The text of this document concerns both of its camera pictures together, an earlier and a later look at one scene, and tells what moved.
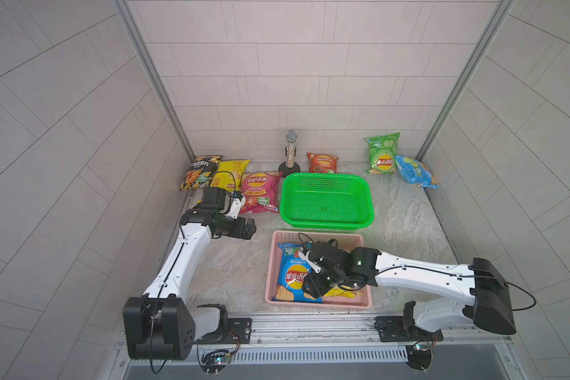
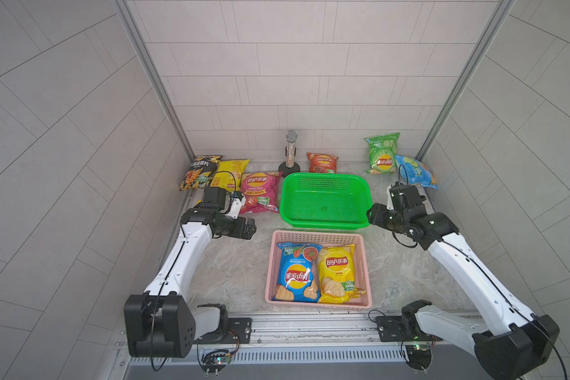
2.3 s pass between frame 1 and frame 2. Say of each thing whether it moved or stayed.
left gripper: stayed
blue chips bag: stayed
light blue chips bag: stayed
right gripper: moved
